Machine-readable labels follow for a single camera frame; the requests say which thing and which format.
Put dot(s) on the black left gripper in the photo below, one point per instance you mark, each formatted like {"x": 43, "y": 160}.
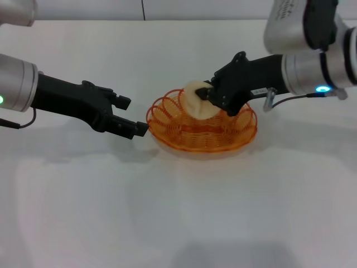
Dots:
{"x": 75, "y": 103}

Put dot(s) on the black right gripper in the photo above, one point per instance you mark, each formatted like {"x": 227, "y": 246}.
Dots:
{"x": 242, "y": 81}

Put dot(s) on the pale bread bun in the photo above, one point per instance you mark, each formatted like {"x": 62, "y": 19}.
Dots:
{"x": 199, "y": 107}

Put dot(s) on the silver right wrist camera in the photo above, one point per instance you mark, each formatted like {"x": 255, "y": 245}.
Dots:
{"x": 293, "y": 28}

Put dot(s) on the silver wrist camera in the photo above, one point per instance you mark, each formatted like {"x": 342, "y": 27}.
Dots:
{"x": 293, "y": 28}
{"x": 16, "y": 11}

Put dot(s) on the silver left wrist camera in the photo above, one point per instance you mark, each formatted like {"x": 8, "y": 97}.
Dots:
{"x": 16, "y": 11}

